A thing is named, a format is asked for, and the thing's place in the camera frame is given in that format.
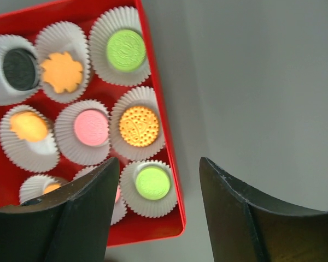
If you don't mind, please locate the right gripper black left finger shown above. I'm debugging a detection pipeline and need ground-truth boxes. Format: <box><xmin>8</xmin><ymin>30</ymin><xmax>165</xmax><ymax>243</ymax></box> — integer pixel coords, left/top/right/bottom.
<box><xmin>0</xmin><ymin>157</ymin><xmax>120</xmax><ymax>261</ymax></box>

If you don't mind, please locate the small tan round cookie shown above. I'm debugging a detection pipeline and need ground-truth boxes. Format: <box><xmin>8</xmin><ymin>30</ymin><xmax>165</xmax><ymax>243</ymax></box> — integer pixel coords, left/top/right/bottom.
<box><xmin>9</xmin><ymin>111</ymin><xmax>49</xmax><ymax>142</ymax></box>

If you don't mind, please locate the pink round cookie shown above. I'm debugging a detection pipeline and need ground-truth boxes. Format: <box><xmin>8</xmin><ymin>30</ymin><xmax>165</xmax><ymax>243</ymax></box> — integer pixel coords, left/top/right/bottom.
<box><xmin>114</xmin><ymin>185</ymin><xmax>121</xmax><ymax>204</ymax></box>
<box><xmin>73</xmin><ymin>109</ymin><xmax>109</xmax><ymax>147</ymax></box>

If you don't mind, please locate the green round cookie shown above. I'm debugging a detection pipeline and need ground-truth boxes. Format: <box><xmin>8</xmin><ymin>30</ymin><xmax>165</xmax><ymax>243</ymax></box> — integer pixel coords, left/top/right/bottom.
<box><xmin>106</xmin><ymin>29</ymin><xmax>146</xmax><ymax>73</ymax></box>
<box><xmin>135</xmin><ymin>165</ymin><xmax>171</xmax><ymax>200</ymax></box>

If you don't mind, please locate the orange flower cookie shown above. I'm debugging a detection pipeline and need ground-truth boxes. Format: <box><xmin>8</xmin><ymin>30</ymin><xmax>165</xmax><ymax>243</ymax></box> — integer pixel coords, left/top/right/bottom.
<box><xmin>40</xmin><ymin>52</ymin><xmax>84</xmax><ymax>94</ymax></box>

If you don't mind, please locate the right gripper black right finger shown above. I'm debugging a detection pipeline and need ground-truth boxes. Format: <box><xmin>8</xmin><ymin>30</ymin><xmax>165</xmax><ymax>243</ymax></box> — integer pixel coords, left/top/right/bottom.
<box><xmin>199</xmin><ymin>157</ymin><xmax>328</xmax><ymax>261</ymax></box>

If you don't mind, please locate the black round cookie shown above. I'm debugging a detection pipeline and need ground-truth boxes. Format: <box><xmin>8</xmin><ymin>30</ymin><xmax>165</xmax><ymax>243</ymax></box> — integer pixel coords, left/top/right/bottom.
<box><xmin>2</xmin><ymin>48</ymin><xmax>39</xmax><ymax>91</ymax></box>

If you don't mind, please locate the tan round biscuit bottom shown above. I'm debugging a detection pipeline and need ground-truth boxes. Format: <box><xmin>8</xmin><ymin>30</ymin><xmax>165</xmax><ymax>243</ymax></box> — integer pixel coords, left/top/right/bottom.
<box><xmin>119</xmin><ymin>106</ymin><xmax>160</xmax><ymax>147</ymax></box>

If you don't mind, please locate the red cookie box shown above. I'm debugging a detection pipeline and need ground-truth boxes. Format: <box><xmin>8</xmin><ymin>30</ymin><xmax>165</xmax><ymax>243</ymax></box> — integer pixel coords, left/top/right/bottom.
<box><xmin>0</xmin><ymin>1</ymin><xmax>186</xmax><ymax>247</ymax></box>

